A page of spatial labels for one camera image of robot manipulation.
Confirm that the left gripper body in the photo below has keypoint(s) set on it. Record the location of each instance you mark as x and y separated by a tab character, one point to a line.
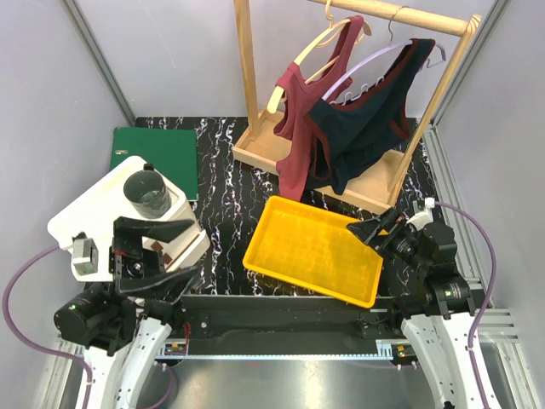
142	259

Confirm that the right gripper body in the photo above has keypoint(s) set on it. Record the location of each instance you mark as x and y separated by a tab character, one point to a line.
400	241

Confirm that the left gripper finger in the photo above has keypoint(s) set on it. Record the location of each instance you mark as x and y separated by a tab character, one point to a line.
167	285
128	232

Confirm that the navy tank top maroon trim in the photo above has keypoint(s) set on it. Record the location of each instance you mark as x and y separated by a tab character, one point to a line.
349	139

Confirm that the lilac plastic hanger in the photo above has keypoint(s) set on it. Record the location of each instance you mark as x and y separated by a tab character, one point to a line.
377	54

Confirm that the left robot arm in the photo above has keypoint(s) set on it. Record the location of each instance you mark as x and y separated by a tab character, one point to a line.
122	324

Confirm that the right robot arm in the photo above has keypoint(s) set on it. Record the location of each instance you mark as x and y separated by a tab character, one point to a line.
439	320

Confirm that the wooden clothes hanger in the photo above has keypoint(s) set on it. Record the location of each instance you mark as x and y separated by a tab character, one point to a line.
323	39

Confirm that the white wooden storage box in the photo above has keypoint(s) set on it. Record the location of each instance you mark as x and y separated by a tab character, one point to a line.
96	209

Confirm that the dark grey cup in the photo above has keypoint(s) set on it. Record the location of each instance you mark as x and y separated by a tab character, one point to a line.
147	193

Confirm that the yellow plastic tray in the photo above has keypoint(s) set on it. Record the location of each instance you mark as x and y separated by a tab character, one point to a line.
312	248

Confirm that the green folder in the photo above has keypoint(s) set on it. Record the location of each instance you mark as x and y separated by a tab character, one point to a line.
172	152

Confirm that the wooden clothes rack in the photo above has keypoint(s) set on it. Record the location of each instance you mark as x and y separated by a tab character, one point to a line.
378	188

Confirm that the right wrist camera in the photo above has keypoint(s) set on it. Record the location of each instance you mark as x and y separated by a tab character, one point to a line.
423	213

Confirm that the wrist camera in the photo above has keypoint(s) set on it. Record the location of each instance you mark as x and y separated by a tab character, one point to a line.
423	213
84	255

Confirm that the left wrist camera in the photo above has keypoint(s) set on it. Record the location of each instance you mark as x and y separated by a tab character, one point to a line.
84	255

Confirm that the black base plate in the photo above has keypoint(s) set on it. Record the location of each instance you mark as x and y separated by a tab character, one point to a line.
287	325

